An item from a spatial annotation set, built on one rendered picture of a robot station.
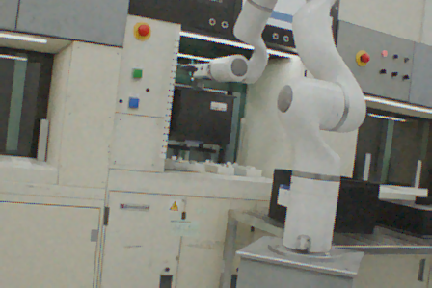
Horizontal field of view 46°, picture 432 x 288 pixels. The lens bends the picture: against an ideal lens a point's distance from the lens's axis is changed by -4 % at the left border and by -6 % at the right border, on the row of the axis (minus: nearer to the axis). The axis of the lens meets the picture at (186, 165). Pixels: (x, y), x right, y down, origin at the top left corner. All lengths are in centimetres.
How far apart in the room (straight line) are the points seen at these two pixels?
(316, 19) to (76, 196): 96
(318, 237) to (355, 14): 128
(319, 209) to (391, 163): 186
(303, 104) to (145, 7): 83
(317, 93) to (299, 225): 31
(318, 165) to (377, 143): 176
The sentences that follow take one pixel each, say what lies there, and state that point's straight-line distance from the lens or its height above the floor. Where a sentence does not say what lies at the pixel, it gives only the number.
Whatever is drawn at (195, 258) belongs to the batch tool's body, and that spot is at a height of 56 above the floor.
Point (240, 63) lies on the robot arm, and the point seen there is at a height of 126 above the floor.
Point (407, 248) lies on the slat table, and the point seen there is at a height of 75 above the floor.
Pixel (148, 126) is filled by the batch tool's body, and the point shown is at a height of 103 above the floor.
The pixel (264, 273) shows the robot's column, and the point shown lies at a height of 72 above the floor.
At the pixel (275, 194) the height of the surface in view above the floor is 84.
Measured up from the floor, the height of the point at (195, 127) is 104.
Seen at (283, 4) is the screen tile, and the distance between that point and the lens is 211.
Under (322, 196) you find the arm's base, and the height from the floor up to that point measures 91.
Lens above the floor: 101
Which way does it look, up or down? 3 degrees down
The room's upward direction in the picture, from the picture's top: 7 degrees clockwise
